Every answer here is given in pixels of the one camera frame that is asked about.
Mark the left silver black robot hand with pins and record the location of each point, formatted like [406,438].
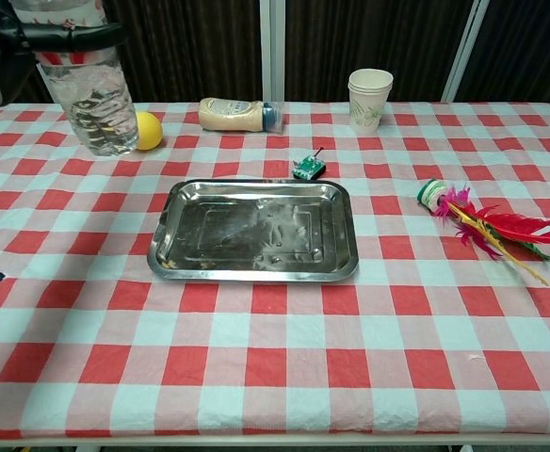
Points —
[2,33]

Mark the transparent plastic water bottle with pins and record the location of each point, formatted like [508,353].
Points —
[96,103]

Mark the beige mayonnaise squeeze bottle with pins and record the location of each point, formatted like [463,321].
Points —
[230,115]

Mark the rectangular stainless steel tray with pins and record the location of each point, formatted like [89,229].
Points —
[256,230]

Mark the yellow ball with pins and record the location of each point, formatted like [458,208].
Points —
[151,132]

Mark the dark brown partition panel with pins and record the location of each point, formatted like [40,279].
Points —
[529,47]
[364,33]
[190,47]

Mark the stacked white paper cups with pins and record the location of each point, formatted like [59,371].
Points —
[369,101]

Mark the red white checkered tablecloth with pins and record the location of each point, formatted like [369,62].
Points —
[275,339]

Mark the red feather shuttlecock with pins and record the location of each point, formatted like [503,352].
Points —
[515,226]

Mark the grey metal partition post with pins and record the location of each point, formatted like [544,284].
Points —
[465,47]
[272,47]

